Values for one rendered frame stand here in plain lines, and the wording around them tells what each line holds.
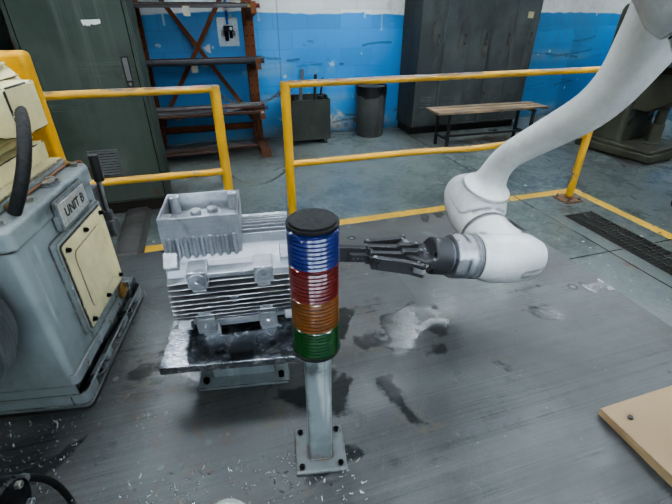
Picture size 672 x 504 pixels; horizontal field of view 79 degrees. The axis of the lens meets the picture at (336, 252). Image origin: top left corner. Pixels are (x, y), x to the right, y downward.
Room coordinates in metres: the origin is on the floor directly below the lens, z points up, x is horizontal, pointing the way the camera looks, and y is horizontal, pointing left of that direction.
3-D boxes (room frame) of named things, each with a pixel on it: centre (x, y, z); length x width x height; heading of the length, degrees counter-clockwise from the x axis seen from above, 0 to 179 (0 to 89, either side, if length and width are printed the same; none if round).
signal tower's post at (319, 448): (0.40, 0.03, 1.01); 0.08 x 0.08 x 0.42; 7
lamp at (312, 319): (0.40, 0.03, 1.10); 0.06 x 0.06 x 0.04
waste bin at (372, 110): (5.35, -0.43, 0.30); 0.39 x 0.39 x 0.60
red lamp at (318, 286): (0.40, 0.03, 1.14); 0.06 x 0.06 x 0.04
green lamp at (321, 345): (0.40, 0.03, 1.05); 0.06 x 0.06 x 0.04
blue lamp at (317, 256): (0.40, 0.03, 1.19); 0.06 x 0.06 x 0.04
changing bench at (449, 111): (4.93, -1.75, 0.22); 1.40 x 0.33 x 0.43; 105
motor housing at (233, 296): (0.61, 0.18, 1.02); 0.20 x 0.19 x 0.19; 101
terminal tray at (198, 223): (0.61, 0.22, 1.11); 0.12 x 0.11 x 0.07; 101
